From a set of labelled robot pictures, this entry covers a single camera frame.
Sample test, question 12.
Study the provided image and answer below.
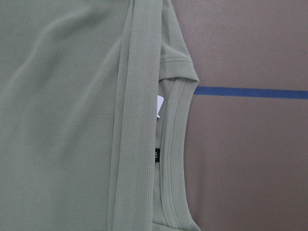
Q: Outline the olive green long-sleeve shirt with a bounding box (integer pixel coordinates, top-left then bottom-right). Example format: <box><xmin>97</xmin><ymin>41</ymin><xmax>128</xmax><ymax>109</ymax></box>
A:
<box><xmin>0</xmin><ymin>0</ymin><xmax>199</xmax><ymax>231</ymax></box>

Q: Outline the white shirt price tag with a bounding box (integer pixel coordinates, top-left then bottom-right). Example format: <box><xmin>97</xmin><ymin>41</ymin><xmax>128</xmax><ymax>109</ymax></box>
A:
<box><xmin>156</xmin><ymin>95</ymin><xmax>164</xmax><ymax>119</ymax></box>

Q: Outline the blue tape line crosswise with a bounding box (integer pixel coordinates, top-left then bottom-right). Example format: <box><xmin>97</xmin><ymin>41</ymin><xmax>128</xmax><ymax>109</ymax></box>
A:
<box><xmin>194</xmin><ymin>87</ymin><xmax>308</xmax><ymax>100</ymax></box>

